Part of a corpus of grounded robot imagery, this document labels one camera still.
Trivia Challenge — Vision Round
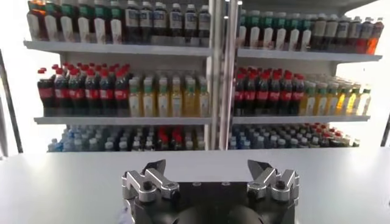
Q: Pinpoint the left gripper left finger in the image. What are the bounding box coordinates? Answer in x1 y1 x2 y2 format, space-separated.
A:
121 159 180 211

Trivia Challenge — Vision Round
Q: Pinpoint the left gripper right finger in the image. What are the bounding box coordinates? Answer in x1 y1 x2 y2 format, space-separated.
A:
247 159 301 203

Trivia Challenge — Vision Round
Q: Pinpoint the yellow juice bottle green label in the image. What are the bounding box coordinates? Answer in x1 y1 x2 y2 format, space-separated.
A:
314 82 328 116
336 86 350 116
142 78 156 118
325 83 339 116
346 86 361 116
356 88 372 116
300 81 317 116
157 78 171 118
170 77 183 118
197 79 210 118
127 78 142 118
184 78 197 118

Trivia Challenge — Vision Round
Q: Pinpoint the cola bottle red cap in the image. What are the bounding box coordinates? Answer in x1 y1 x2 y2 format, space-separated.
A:
37 69 55 116
84 69 101 116
291 74 305 116
68 69 85 116
54 68 70 116
244 72 257 116
268 72 281 116
233 72 246 116
280 72 293 116
99 69 115 117
114 70 129 117
255 72 269 116

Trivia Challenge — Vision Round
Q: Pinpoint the grey metal shelf rack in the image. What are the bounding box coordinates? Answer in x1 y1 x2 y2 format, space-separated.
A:
227 0 383 150
23 0 226 152

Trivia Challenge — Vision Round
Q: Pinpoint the dark bottle green white label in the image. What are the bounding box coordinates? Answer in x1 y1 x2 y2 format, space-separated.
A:
248 10 262 49
93 0 108 44
300 13 313 52
77 0 92 43
238 9 248 48
274 12 288 51
261 11 275 49
44 1 59 43
109 0 124 45
288 12 301 51
60 1 76 43

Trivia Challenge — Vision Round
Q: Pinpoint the dark bottle blue white label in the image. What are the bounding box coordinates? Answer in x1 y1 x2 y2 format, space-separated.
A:
169 2 183 37
183 3 198 38
336 15 350 52
356 16 374 55
153 1 168 37
349 15 363 54
197 4 211 39
139 1 154 43
124 0 140 43

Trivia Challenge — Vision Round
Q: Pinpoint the dark bottle beige label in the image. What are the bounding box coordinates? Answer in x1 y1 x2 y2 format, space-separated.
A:
325 14 339 52
312 13 327 51

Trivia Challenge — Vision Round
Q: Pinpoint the red drink bottle white cap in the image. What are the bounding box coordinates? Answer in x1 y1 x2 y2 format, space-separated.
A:
367 17 385 55

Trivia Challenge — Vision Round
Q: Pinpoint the reddish brown drink bottle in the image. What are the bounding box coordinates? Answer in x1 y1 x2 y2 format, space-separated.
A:
26 0 42 42

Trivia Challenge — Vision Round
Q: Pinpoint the dark slanted window post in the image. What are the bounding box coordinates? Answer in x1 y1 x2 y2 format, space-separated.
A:
380 112 390 147
0 50 24 155

